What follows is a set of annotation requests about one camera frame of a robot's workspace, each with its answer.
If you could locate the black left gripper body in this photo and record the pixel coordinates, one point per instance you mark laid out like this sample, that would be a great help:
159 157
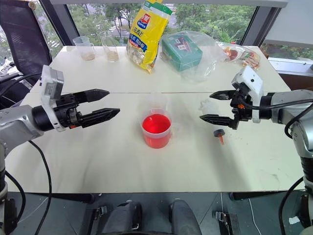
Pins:
64 110

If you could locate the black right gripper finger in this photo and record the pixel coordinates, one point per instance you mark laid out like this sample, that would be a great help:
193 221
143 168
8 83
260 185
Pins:
217 119
223 95

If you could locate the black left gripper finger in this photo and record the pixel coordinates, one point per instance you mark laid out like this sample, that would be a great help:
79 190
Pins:
93 95
102 116

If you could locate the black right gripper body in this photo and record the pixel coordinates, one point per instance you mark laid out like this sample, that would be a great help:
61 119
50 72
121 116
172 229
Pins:
242 110

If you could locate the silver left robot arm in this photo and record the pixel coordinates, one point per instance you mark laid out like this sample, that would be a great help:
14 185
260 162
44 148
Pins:
17 122

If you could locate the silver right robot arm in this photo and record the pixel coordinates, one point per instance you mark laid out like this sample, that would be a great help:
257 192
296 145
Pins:
283 105

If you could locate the clear measuring cup with grains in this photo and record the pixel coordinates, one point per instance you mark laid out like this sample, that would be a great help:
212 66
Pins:
84 49

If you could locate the cup of red liquid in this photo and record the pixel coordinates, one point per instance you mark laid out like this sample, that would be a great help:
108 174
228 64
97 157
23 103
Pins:
156 132

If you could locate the small orange blue object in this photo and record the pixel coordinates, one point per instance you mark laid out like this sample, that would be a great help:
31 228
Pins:
218 133

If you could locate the colourful snack packets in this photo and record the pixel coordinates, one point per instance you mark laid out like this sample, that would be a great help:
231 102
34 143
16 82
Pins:
240 55

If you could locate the teal box in plastic bag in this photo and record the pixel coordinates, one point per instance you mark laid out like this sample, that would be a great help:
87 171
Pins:
210 49

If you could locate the clear glass with grains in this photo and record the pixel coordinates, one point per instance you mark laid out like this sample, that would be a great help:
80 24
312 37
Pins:
111 50

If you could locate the green cardboard box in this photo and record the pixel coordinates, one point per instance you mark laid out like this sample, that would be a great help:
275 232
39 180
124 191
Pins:
182 52

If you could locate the yellow snack bag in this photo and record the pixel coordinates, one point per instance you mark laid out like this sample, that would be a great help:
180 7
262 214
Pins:
149 36

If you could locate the black table foot bar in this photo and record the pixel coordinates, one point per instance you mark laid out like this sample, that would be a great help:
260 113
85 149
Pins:
71 197
264 195

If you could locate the black office chair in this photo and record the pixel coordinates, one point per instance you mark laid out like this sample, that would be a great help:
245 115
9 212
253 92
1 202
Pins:
22 31

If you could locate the dark rounded shape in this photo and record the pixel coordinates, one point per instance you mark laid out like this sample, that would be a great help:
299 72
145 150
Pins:
122 218
184 218

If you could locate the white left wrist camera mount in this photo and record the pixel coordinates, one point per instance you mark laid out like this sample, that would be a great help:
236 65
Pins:
50 85

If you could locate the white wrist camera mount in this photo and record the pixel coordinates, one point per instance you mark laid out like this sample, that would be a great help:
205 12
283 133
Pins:
50 85
254 83

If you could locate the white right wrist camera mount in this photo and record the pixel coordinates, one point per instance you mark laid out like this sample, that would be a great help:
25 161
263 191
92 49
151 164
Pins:
254 83

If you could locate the black window frame post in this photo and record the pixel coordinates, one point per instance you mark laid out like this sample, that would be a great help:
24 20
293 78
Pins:
260 24
64 22

